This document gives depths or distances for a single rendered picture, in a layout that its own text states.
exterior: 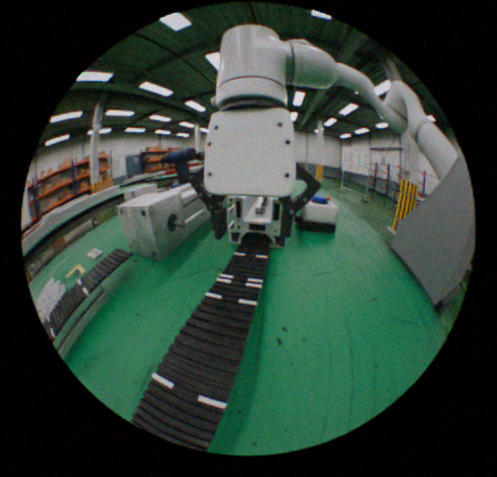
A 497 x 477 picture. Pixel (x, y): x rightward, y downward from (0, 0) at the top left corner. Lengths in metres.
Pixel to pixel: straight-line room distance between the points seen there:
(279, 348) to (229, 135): 0.21
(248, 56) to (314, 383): 0.31
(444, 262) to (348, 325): 0.22
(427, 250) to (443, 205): 0.09
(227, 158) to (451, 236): 0.36
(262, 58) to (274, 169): 0.14
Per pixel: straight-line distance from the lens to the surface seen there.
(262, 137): 0.16
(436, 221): 0.34
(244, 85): 0.17
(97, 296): 0.25
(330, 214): 0.35
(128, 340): 0.19
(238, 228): 0.27
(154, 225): 0.25
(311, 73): 0.21
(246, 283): 0.17
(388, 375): 0.20
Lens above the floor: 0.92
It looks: 25 degrees down
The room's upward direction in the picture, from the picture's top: straight up
